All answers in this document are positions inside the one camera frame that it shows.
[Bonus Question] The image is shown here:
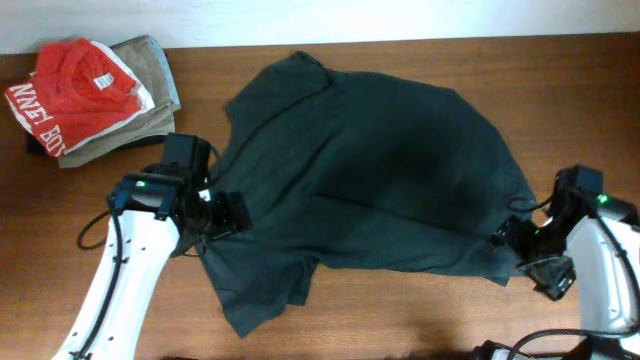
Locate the red folded t-shirt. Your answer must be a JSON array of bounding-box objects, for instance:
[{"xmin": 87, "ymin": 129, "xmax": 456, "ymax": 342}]
[{"xmin": 4, "ymin": 38, "xmax": 141, "ymax": 157}]

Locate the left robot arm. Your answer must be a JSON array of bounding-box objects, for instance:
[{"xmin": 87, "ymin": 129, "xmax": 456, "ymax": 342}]
[{"xmin": 53, "ymin": 173, "xmax": 252, "ymax": 360}]

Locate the khaki folded garment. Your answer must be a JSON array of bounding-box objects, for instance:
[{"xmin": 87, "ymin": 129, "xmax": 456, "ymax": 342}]
[{"xmin": 58, "ymin": 35, "xmax": 176, "ymax": 168}]

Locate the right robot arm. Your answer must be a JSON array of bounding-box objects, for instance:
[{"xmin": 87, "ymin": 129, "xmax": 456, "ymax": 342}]
[{"xmin": 470, "ymin": 190, "xmax": 639, "ymax": 360}]

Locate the light blue folded garment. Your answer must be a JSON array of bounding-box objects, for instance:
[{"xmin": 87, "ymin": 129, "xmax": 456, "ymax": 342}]
[{"xmin": 149, "ymin": 37, "xmax": 181, "ymax": 111}]

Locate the black folded garment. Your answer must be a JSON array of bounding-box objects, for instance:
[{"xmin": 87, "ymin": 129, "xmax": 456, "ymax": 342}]
[{"xmin": 25, "ymin": 133, "xmax": 166, "ymax": 155}]

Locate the dark green t-shirt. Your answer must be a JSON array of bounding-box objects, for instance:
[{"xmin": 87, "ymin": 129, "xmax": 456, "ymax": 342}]
[{"xmin": 197, "ymin": 52, "xmax": 533, "ymax": 336}]

